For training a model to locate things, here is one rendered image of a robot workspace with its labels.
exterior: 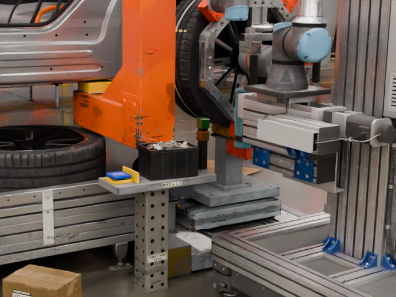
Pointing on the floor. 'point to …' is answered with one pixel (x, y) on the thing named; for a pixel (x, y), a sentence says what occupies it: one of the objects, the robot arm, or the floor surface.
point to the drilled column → (151, 240)
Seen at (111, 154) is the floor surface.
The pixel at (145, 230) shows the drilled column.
